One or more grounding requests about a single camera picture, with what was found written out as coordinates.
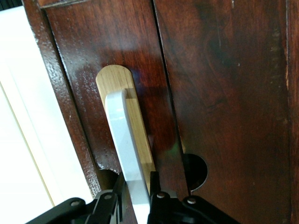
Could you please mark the dark wooden cabinet frame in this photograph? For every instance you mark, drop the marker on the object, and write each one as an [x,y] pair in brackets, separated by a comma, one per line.
[56,70]

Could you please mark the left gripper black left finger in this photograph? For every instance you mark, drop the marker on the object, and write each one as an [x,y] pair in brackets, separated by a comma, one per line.
[105,210]

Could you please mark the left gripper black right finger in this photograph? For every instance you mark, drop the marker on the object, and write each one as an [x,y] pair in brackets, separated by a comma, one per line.
[168,210]

